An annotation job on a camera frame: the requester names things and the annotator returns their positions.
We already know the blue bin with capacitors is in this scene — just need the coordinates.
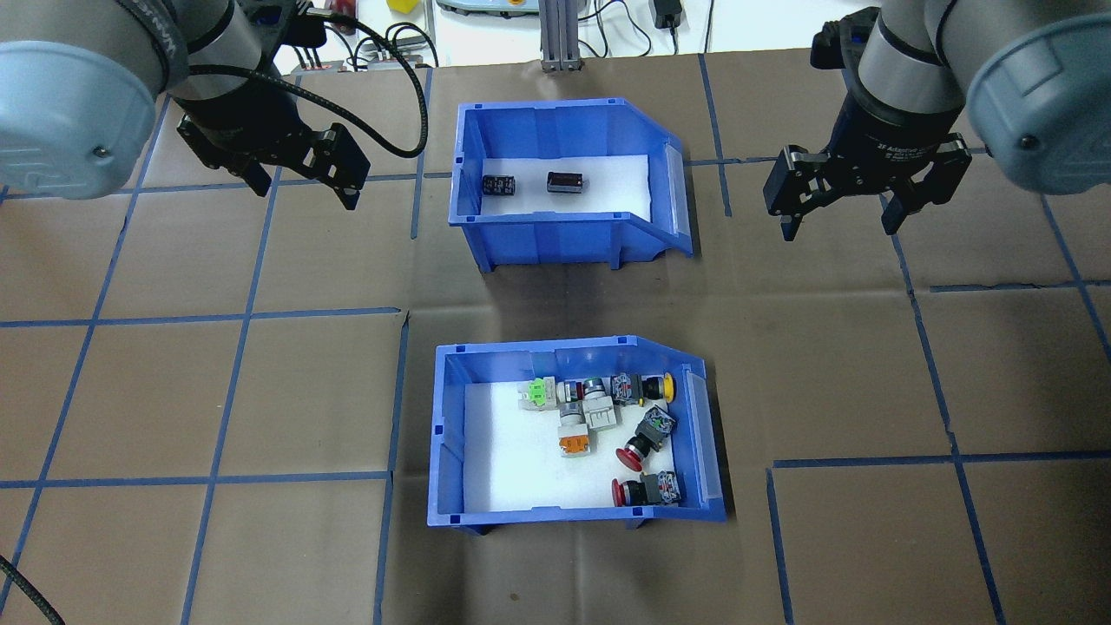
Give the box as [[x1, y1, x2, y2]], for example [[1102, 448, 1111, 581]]
[[449, 97, 695, 274]]

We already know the blue bin with button switches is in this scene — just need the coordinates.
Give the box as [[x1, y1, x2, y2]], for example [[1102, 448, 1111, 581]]
[[426, 335, 728, 535]]

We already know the red mushroom push button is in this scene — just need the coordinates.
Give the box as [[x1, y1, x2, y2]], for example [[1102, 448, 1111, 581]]
[[615, 406, 679, 474], [611, 470, 680, 509]]

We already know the grey teach pendant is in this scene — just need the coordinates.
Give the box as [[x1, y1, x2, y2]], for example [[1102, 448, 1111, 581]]
[[434, 0, 536, 20]]

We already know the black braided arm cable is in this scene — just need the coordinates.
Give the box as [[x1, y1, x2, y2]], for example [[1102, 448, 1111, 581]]
[[221, 7, 431, 161]]

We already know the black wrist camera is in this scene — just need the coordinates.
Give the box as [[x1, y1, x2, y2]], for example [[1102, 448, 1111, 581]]
[[810, 16, 879, 74], [241, 0, 329, 51]]

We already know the black hub cable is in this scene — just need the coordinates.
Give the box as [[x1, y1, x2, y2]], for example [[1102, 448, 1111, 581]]
[[345, 19, 439, 70]]

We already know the black adapter cable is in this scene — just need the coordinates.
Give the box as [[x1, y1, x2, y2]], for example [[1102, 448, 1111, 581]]
[[577, 0, 656, 58], [686, 0, 718, 55]]

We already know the aluminium profile post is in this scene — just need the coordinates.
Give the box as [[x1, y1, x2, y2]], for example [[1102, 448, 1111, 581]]
[[540, 0, 581, 73]]

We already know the yellow push button switch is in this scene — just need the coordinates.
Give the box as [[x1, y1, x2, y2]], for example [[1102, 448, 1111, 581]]
[[608, 372, 679, 408]]

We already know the grey switch with red mark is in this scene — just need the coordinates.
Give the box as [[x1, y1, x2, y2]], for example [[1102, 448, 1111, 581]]
[[555, 378, 610, 405]]

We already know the white contact block switch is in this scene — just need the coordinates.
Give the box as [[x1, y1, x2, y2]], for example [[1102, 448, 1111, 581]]
[[580, 396, 622, 431]]

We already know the orange contact block switch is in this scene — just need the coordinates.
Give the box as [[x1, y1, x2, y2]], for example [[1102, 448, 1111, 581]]
[[557, 408, 596, 459]]

